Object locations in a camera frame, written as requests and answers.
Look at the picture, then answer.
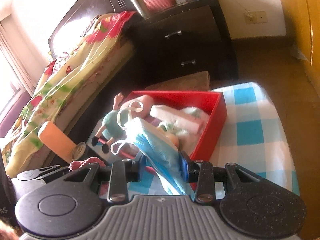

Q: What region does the pink knitted cloth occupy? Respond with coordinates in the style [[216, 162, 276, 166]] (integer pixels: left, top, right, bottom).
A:
[[69, 157, 106, 171]]

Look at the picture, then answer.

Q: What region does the blue face mask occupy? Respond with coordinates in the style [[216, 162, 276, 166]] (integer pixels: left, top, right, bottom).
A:
[[110, 107, 195, 199]]

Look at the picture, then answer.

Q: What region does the green white knitted cloth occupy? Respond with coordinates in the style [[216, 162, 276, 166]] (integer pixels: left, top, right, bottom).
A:
[[150, 105, 210, 136]]

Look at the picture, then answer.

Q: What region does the purple knitted cloth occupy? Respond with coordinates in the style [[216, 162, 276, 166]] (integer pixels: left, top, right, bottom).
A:
[[145, 116, 161, 127]]

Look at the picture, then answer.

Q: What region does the teal pig plush toy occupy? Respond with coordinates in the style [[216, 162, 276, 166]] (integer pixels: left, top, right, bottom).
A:
[[91, 93, 124, 154]]

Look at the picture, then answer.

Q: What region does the orange ribbed bottle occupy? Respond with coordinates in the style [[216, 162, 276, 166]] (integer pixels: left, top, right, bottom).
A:
[[38, 121, 76, 164]]

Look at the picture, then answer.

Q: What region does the blue white checkered tablecloth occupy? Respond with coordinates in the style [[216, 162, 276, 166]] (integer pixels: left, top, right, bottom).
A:
[[86, 81, 301, 201]]

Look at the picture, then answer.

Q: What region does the pink white folded cloth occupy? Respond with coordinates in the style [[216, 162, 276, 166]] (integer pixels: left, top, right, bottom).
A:
[[150, 105, 203, 134]]

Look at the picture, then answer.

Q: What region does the red open box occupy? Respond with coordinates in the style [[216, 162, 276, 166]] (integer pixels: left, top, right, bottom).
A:
[[120, 91, 227, 161]]

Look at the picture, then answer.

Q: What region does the brown stool top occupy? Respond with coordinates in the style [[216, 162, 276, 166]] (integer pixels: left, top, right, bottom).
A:
[[145, 71, 210, 91]]

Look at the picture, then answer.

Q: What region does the beige window curtain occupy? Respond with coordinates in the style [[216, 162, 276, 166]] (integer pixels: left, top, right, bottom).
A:
[[1, 25, 36, 96]]

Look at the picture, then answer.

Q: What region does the dark wooden nightstand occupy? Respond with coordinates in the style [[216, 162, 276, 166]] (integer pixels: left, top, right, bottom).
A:
[[127, 0, 239, 83]]

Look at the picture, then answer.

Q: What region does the white paper scrap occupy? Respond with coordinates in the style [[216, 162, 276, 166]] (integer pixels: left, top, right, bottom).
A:
[[290, 44, 308, 61]]

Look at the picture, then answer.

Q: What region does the dark wooden headboard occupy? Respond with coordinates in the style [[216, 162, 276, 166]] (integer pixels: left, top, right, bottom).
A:
[[48, 0, 135, 58]]

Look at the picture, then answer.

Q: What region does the wooden wardrobe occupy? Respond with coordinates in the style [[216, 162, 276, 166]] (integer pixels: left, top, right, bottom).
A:
[[280, 0, 319, 93]]

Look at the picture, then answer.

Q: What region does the beige wall socket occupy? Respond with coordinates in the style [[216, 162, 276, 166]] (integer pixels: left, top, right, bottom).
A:
[[244, 11, 268, 24]]

